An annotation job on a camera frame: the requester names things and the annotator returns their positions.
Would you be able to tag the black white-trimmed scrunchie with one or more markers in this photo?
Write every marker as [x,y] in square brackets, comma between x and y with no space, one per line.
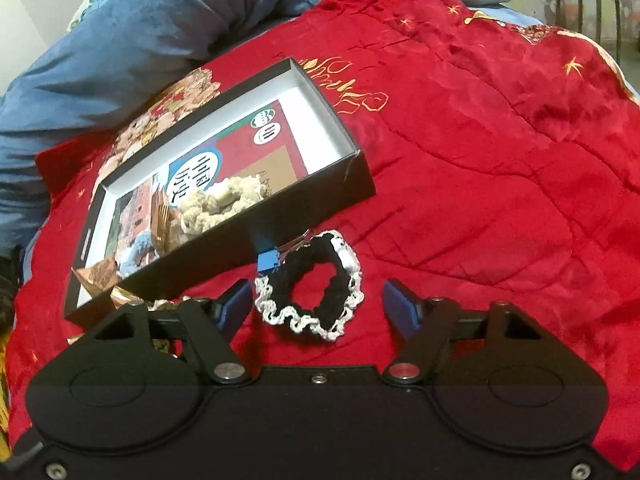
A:
[314,287]

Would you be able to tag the blue binder clip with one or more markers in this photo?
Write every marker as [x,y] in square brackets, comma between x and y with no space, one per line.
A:
[272,258]

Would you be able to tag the colourful printed booklet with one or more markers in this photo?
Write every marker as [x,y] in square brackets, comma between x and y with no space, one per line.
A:
[262,143]

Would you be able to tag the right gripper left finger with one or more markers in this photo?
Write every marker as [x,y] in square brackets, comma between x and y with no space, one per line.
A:
[210,325]

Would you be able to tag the blue plush duvet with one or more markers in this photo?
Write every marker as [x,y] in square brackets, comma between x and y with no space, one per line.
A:
[97,76]

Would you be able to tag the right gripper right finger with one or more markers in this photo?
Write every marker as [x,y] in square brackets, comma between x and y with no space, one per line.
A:
[425,324]

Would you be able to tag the black cardboard box tray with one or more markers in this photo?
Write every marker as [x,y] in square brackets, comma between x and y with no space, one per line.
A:
[337,177]

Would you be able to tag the cream crochet scrunchie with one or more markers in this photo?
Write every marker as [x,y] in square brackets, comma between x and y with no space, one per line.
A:
[200,211]

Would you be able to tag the light blue crochet scrunchie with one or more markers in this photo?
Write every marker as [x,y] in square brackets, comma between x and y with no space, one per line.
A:
[135,257]

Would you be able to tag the brown triangular snack packet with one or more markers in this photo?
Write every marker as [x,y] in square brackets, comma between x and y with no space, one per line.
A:
[121,298]
[98,278]

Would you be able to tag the red printed blanket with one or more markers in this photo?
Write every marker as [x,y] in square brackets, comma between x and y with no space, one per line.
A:
[506,165]

